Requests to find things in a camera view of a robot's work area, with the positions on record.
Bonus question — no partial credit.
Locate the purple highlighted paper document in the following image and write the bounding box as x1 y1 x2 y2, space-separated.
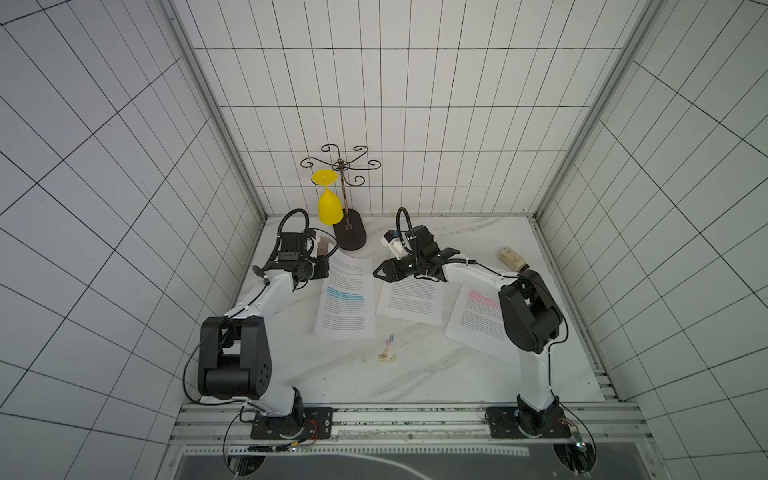
377 277 445 326

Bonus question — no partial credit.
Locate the blue highlighted paper document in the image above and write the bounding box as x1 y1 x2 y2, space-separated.
314 250 376 340

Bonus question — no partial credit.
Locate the pink highlighted paper document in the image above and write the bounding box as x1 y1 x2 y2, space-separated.
445 287 519 366

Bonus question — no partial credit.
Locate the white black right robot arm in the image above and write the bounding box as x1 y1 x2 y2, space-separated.
373 207 565 438

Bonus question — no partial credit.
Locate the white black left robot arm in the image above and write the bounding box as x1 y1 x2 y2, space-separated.
196 209 330 427

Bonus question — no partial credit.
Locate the small pink glass bowl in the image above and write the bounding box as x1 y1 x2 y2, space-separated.
316 236 336 258

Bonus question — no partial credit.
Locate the dark metal glass rack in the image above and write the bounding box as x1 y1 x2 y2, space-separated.
300 143 382 251

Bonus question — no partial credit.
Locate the yellow plastic wine glass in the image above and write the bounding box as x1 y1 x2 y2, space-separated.
312 169 344 226

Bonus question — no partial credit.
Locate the small beige spice jar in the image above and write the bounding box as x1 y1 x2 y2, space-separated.
498 247 529 273

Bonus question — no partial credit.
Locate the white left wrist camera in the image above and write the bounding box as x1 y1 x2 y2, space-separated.
277 232 311 262

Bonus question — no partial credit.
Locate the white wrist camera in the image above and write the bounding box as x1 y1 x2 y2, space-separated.
381 230 411 260
277 232 311 262

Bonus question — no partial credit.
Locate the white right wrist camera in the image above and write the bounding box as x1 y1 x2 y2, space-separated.
381 230 411 260

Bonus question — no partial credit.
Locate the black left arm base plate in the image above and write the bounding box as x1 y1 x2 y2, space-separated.
250 407 334 442

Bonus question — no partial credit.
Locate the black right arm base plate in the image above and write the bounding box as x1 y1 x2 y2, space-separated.
485 403 571 440

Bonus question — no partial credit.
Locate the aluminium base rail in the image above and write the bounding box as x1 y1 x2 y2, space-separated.
170 402 652 448

